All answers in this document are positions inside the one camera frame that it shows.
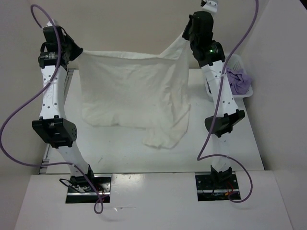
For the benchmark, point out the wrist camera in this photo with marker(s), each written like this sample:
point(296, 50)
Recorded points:
point(52, 23)
point(209, 5)

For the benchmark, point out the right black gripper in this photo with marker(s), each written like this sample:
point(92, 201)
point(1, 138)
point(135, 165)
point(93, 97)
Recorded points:
point(185, 33)

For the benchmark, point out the white plastic laundry basket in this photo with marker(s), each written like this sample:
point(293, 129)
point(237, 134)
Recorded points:
point(235, 64)

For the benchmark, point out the purple t shirt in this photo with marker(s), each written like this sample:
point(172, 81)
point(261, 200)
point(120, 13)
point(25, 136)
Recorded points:
point(239, 81)

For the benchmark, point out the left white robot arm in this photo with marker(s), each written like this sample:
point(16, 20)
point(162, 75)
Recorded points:
point(52, 125)

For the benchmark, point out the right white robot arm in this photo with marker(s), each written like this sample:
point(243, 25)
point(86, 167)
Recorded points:
point(211, 59)

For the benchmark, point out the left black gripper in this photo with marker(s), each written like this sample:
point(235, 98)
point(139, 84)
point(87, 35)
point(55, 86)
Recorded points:
point(77, 50)

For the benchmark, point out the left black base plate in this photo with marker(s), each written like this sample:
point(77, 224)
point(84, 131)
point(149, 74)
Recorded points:
point(80, 195)

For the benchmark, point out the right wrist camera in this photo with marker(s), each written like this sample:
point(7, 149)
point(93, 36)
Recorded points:
point(209, 5)

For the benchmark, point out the white t shirt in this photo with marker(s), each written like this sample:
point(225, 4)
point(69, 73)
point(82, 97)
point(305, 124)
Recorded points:
point(138, 90)

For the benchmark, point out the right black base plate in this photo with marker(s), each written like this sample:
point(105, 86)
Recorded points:
point(208, 191)

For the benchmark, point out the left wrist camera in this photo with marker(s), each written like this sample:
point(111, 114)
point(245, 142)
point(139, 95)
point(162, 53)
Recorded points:
point(52, 23)

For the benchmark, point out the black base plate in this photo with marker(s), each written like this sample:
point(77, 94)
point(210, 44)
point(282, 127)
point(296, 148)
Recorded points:
point(80, 195)
point(208, 191)

